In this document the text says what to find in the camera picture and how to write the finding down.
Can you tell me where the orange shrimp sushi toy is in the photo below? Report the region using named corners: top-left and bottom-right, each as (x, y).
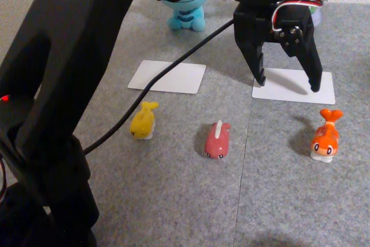
top-left (310, 108), bottom-right (345, 163)

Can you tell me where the yellow egg sushi toy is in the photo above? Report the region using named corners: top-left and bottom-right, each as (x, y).
top-left (129, 101), bottom-right (160, 141)

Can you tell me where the blue Wooper plush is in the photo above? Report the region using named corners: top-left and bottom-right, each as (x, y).
top-left (160, 0), bottom-right (235, 32)

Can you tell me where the pink sushi toy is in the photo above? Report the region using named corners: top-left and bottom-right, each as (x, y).
top-left (204, 120), bottom-right (232, 160)

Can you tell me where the white card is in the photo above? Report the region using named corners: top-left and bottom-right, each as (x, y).
top-left (127, 60), bottom-right (207, 95)
top-left (251, 67), bottom-right (336, 105)

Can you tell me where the black cable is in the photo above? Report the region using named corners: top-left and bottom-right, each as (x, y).
top-left (83, 18), bottom-right (235, 155)

